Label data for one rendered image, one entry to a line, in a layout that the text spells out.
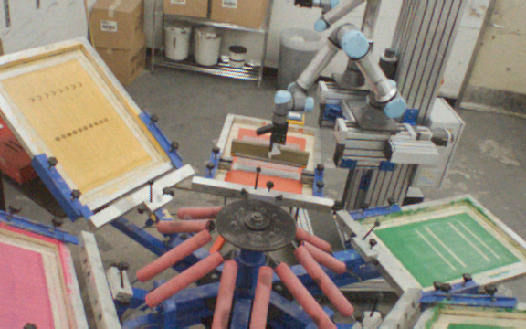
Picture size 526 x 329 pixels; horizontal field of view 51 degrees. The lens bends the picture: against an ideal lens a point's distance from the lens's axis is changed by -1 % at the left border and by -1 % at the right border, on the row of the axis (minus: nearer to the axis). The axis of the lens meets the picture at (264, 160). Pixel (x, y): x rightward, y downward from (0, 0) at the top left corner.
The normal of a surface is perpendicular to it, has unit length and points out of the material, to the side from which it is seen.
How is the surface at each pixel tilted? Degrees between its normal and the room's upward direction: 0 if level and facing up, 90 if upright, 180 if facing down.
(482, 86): 90
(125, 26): 89
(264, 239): 0
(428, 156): 90
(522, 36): 90
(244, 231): 0
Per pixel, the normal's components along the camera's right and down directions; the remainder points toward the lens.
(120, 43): -0.03, 0.53
